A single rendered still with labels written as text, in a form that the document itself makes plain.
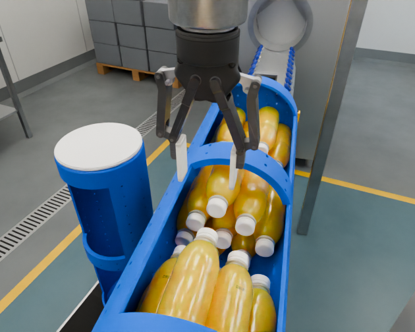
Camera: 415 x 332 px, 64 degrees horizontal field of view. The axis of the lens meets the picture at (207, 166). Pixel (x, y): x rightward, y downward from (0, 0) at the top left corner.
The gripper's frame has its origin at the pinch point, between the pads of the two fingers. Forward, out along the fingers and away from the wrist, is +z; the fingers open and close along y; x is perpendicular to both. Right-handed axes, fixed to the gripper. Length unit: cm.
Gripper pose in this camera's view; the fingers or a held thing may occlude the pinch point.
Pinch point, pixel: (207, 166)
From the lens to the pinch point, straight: 50.3
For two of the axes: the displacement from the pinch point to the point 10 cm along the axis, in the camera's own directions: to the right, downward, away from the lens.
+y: -9.7, -1.4, 1.9
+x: -2.4, 5.8, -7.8
